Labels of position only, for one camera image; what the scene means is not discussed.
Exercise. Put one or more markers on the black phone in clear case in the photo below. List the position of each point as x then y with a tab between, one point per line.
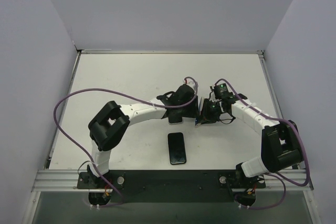
175	120

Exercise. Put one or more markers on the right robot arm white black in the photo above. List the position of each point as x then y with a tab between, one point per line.
280	147

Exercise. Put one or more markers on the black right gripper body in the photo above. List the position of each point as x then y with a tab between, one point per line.
228	98

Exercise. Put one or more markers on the black phone with blue back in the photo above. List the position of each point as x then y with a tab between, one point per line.
199	117

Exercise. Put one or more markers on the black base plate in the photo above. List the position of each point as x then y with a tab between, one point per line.
166	186

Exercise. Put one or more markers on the black phone near base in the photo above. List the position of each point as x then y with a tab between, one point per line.
176	145

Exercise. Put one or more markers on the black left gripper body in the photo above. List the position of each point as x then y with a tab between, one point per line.
193	107

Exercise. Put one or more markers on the aluminium front rail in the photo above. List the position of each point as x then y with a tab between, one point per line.
66	181

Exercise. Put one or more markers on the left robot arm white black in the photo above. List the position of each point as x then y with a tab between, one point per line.
108	127

